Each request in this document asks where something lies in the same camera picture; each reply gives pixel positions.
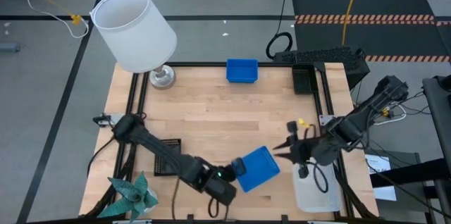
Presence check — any white shade table lamp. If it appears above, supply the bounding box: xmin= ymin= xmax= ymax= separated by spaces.
xmin=89 ymin=0 xmax=178 ymax=90

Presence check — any small blue plastic bin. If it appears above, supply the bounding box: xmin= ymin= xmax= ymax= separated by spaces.
xmin=225 ymin=58 xmax=259 ymax=85

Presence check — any large black perforated crate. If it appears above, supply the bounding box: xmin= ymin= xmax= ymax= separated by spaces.
xmin=273 ymin=46 xmax=371 ymax=80

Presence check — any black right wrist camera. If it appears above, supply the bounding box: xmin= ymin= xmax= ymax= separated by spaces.
xmin=286 ymin=120 xmax=299 ymax=144

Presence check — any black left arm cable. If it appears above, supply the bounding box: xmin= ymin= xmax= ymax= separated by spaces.
xmin=171 ymin=177 xmax=222 ymax=220

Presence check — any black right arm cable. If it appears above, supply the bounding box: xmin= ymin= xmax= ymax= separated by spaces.
xmin=297 ymin=161 xmax=330 ymax=194

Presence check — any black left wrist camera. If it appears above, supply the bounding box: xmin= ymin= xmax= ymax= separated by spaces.
xmin=230 ymin=157 xmax=247 ymax=178

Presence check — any black mat with orange stripes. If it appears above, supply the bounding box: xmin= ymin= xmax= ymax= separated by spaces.
xmin=290 ymin=0 xmax=451 ymax=63

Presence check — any black aluminium table frame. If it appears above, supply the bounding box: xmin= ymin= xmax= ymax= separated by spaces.
xmin=84 ymin=61 xmax=378 ymax=223

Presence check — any dark grey side desk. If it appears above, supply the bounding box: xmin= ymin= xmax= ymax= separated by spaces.
xmin=421 ymin=75 xmax=451 ymax=175

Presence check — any thin white cable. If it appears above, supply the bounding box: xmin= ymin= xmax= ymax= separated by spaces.
xmin=16 ymin=0 xmax=90 ymax=39

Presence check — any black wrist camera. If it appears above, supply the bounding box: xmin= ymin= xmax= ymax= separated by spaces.
xmin=230 ymin=157 xmax=247 ymax=178
xmin=286 ymin=120 xmax=299 ymax=144

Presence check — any teal artificial potted plant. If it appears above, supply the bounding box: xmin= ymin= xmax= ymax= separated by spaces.
xmin=97 ymin=170 xmax=159 ymax=223

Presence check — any black beam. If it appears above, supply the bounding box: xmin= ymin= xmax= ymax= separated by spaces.
xmin=369 ymin=158 xmax=451 ymax=189

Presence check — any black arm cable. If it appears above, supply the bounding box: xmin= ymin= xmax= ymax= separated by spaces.
xmin=171 ymin=177 xmax=222 ymax=220
xmin=297 ymin=161 xmax=330 ymax=194

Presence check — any white paper sheet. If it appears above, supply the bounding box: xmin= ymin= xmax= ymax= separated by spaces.
xmin=364 ymin=153 xmax=398 ymax=202

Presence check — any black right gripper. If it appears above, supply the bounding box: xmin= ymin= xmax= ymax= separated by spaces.
xmin=272 ymin=135 xmax=322 ymax=166

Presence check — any black left base cable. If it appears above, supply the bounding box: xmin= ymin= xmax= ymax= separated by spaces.
xmin=87 ymin=134 xmax=119 ymax=178

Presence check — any black coiled cable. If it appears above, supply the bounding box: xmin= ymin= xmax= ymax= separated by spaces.
xmin=265 ymin=0 xmax=294 ymax=60

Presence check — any small grey flat object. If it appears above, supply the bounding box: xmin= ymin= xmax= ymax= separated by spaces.
xmin=0 ymin=42 xmax=21 ymax=54

